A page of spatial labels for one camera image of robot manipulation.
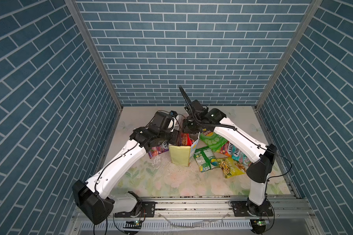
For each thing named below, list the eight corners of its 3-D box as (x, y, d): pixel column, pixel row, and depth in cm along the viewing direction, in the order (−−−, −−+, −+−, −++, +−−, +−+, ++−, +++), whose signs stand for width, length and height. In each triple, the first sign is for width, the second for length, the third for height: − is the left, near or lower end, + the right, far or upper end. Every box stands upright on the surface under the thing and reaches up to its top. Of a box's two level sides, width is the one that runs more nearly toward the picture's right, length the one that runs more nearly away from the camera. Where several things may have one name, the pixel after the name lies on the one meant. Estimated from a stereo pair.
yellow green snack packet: (224, 179, 85) (226, 177, 82) (216, 161, 92) (217, 158, 89) (245, 173, 88) (247, 171, 85) (235, 156, 95) (237, 153, 92)
